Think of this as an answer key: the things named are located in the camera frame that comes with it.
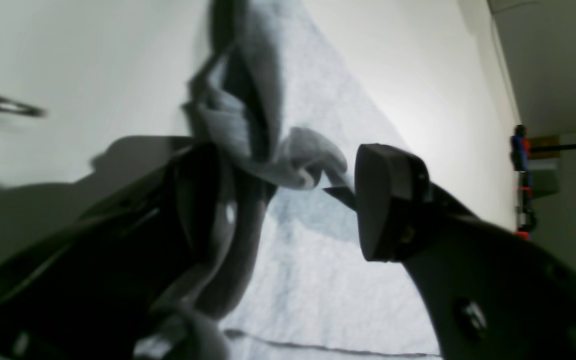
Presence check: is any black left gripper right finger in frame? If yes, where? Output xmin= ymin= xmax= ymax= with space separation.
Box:
xmin=354 ymin=143 xmax=576 ymax=360

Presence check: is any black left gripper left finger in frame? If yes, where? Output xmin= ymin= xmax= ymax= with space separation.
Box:
xmin=0 ymin=143 xmax=237 ymax=360

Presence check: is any grey T-shirt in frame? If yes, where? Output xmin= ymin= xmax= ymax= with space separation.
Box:
xmin=133 ymin=0 xmax=442 ymax=360

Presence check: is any blue red bar clamp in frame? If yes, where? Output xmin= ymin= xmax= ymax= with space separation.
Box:
xmin=509 ymin=124 xmax=531 ymax=173
xmin=515 ymin=186 xmax=538 ymax=242

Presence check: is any top blue red bar clamp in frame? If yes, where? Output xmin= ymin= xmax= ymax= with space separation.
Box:
xmin=509 ymin=124 xmax=531 ymax=173

